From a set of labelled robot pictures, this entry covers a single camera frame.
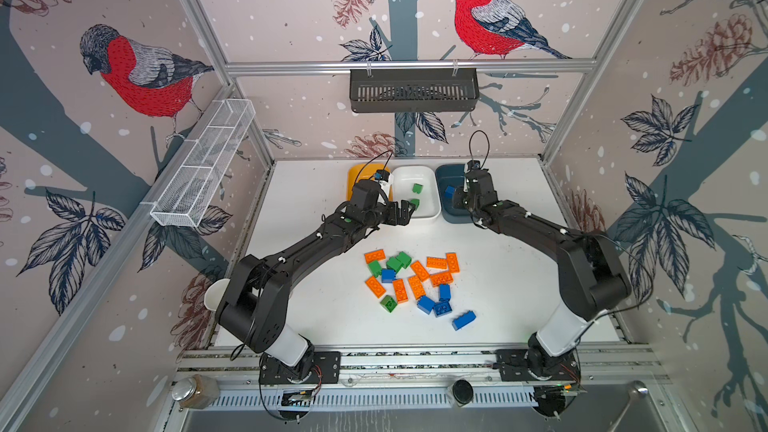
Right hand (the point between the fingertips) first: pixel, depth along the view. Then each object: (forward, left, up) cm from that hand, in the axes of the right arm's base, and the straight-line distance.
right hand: (458, 191), depth 95 cm
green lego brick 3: (-21, +20, -10) cm, 31 cm away
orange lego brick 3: (-22, +12, -12) cm, 28 cm away
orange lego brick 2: (-27, +26, -12) cm, 39 cm away
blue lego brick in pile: (-24, +22, -12) cm, 35 cm away
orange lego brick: (-18, +26, -11) cm, 34 cm away
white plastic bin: (+16, +18, -10) cm, 26 cm away
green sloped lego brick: (+4, +13, -11) cm, 18 cm away
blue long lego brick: (-36, 0, -13) cm, 38 cm away
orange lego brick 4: (-24, +5, -11) cm, 28 cm away
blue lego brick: (-33, +6, -13) cm, 35 cm away
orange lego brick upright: (-29, +18, -11) cm, 36 cm away
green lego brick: (+11, +13, -12) cm, 21 cm away
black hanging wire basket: (+35, +15, +16) cm, 41 cm away
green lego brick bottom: (-33, +21, -10) cm, 40 cm away
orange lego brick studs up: (-28, +13, -11) cm, 33 cm away
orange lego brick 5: (-19, +2, -13) cm, 23 cm away
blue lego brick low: (-33, +11, -10) cm, 36 cm away
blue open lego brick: (-29, +5, -10) cm, 31 cm away
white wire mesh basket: (-21, +69, +21) cm, 75 cm away
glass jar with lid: (-56, +61, -2) cm, 83 cm away
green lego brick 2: (-22, +26, -10) cm, 36 cm away
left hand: (-11, +17, +7) cm, 22 cm away
